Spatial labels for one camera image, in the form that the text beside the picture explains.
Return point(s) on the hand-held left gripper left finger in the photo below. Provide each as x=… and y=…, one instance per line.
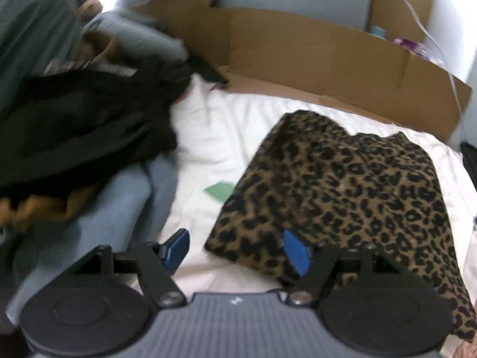
x=177, y=250

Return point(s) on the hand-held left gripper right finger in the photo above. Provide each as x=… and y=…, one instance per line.
x=298, y=251

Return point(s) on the leopard print garment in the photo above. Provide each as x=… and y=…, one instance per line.
x=335, y=179

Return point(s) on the light blue garment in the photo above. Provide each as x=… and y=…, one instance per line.
x=111, y=212

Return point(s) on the white cartoon printed blanket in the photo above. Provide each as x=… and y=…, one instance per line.
x=223, y=138

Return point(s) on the orange-brown cloth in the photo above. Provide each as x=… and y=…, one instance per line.
x=33, y=209

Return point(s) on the black garment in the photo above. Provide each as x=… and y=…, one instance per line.
x=74, y=130

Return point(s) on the black sweatshirt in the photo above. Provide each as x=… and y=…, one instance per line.
x=470, y=164

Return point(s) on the brown cardboard box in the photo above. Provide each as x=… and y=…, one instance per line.
x=298, y=52

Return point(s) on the light grey garment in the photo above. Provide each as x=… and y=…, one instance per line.
x=141, y=37

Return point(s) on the purple packet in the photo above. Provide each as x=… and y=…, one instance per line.
x=408, y=43

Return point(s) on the dark grey-green garment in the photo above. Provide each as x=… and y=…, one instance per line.
x=33, y=26

